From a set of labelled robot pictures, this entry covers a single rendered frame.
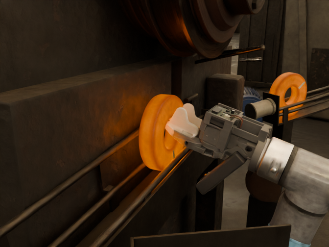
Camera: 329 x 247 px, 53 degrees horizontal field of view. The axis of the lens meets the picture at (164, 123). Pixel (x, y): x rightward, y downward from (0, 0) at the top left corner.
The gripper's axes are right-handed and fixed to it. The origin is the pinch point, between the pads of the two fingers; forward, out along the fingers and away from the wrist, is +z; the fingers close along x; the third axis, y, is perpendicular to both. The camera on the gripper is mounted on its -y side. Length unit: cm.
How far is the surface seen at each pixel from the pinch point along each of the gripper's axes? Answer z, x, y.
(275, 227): -25.9, 19.3, 2.3
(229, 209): -10, -95, -77
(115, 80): 7.6, 9.0, 8.3
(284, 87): -15, -61, 1
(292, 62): 3, -292, -25
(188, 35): 0.3, -1.5, 17.9
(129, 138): 3.4, 7.1, -2.5
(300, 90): -20, -68, 0
